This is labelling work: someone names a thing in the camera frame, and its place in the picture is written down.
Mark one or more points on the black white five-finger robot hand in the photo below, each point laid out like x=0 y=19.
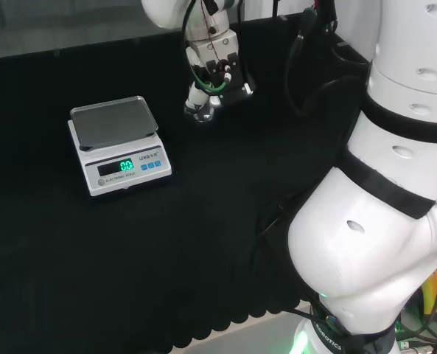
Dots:
x=212 y=49

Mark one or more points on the small clear glass beaker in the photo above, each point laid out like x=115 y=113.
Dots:
x=205 y=116

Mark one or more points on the electronic balance with steel pan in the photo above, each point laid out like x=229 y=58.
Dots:
x=129 y=177

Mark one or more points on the black bench cloth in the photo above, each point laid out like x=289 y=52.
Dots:
x=166 y=258

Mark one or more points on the yellow stop button box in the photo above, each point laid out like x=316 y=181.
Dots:
x=433 y=287

